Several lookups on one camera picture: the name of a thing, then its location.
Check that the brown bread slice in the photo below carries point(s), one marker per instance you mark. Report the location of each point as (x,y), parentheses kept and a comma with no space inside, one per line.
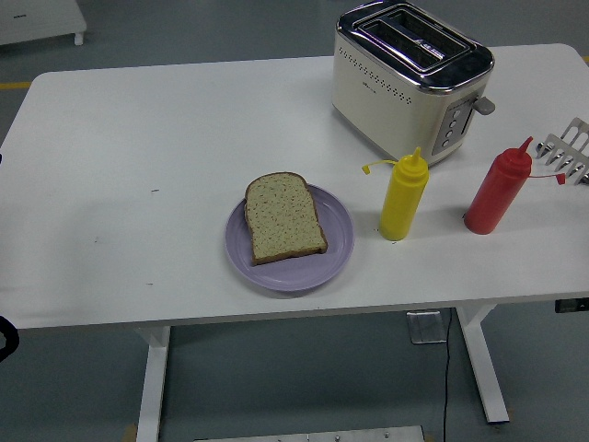
(283,218)

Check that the purple round plate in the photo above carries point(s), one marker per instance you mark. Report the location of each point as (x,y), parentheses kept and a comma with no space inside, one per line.
(294,274)

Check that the cream and chrome toaster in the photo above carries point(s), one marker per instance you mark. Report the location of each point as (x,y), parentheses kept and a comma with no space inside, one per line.
(382,106)

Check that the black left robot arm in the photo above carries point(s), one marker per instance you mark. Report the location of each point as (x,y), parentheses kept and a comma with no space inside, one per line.
(10,340)

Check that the small metal floor plate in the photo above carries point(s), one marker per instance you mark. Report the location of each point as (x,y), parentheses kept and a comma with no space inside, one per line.
(425,328)

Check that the yellow squeeze bottle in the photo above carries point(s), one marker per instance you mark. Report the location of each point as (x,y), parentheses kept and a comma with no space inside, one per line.
(402,202)

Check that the red squeeze bottle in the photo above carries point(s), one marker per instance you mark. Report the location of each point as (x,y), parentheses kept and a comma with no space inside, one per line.
(494,193)

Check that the white table leg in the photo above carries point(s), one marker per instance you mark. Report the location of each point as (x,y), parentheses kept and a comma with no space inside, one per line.
(154,382)
(483,368)

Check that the silver metal toast rack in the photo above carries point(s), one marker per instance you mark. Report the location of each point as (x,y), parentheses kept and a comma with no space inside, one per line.
(566,156)

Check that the black table control panel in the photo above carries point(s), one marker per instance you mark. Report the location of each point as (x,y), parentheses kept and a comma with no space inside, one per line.
(570,306)

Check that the white cabinet with feet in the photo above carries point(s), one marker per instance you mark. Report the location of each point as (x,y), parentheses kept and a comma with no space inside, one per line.
(37,18)

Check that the large metal base plate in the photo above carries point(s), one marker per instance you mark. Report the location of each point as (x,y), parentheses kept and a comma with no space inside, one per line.
(308,435)

